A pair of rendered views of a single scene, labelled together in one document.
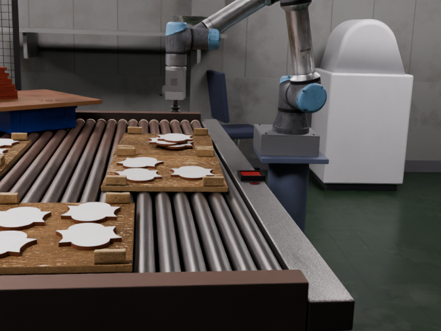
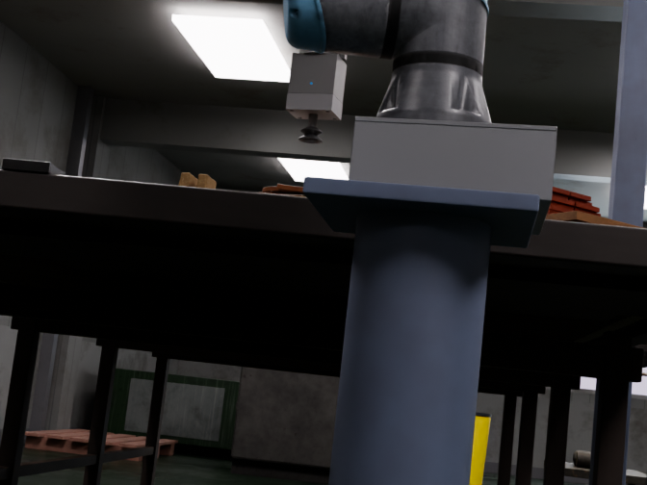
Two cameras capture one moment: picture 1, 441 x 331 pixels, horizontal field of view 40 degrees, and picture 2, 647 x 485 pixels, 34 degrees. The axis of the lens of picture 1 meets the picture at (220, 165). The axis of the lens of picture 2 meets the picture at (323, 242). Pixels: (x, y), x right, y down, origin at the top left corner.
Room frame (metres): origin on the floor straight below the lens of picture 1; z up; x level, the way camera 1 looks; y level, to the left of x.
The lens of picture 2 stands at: (2.68, -1.60, 0.62)
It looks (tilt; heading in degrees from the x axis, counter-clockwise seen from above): 8 degrees up; 104
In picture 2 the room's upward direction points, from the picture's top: 6 degrees clockwise
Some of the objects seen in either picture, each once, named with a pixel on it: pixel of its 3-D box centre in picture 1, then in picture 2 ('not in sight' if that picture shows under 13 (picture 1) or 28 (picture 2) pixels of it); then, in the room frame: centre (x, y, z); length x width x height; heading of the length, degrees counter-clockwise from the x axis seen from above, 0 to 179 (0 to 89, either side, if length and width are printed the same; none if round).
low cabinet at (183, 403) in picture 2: not in sight; (197, 413); (-0.77, 8.35, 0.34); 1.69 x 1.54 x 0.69; 95
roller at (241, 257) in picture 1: (203, 169); not in sight; (1.99, 0.05, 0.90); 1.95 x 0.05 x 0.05; 7
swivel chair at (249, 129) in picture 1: (235, 126); not in sight; (5.49, -0.12, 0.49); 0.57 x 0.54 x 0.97; 90
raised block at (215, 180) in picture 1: (212, 180); not in sight; (1.65, 0.02, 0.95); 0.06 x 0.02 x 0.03; 95
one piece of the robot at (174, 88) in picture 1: (172, 82); (320, 85); (2.21, 0.18, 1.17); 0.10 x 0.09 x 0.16; 86
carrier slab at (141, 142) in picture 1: (166, 145); not in sight; (2.25, 0.21, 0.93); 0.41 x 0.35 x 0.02; 4
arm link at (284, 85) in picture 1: (294, 91); (436, 15); (2.48, -0.29, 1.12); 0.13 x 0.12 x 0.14; 16
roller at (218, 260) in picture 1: (189, 169); not in sight; (1.99, 0.10, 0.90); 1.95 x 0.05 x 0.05; 7
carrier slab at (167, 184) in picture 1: (165, 171); not in sight; (1.83, 0.17, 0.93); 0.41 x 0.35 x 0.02; 5
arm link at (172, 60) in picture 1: (176, 60); not in sight; (2.21, 0.17, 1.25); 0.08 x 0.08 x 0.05
